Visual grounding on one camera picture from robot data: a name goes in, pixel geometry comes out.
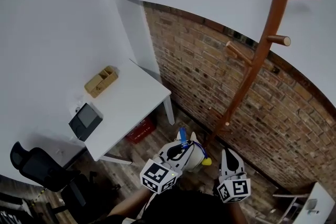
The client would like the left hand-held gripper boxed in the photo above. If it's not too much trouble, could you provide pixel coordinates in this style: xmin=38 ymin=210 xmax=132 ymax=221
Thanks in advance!
xmin=140 ymin=141 xmax=196 ymax=195

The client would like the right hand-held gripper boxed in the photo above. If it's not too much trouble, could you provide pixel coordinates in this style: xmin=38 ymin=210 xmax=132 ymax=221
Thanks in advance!
xmin=216 ymin=148 xmax=251 ymax=204

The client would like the brown wooden coat rack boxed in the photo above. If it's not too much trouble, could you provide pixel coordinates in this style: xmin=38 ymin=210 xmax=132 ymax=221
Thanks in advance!
xmin=203 ymin=0 xmax=321 ymax=150

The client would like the person's left forearm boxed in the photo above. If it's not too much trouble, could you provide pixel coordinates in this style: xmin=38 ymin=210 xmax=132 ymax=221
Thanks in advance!
xmin=110 ymin=187 xmax=156 ymax=218

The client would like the person's right forearm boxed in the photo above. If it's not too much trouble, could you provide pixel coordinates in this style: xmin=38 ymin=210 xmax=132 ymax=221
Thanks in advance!
xmin=230 ymin=201 xmax=247 ymax=224

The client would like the red storage box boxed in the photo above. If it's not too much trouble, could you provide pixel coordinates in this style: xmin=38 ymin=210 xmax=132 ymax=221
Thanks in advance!
xmin=125 ymin=116 xmax=156 ymax=144

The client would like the person's black shirt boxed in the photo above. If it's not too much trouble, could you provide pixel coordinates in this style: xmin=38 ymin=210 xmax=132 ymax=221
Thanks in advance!
xmin=104 ymin=190 xmax=237 ymax=224

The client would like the white desk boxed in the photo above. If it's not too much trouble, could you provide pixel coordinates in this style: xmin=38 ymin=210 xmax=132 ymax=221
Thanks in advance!
xmin=70 ymin=59 xmax=175 ymax=166

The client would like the light wooden chair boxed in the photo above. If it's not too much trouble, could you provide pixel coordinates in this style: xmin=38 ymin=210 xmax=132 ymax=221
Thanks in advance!
xmin=272 ymin=191 xmax=310 ymax=222

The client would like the small white device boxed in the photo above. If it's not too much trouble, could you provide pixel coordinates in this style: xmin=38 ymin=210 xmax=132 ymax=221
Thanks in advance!
xmin=304 ymin=198 xmax=320 ymax=215

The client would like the black box device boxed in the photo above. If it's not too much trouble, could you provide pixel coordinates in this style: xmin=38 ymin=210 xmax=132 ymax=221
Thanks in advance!
xmin=68 ymin=102 xmax=103 ymax=142

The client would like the wooden desk organizer box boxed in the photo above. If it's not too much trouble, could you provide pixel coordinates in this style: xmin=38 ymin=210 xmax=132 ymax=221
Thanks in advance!
xmin=84 ymin=65 xmax=119 ymax=99

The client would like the black mesh office chair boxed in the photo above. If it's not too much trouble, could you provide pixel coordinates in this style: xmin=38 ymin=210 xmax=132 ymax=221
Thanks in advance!
xmin=9 ymin=141 xmax=98 ymax=218

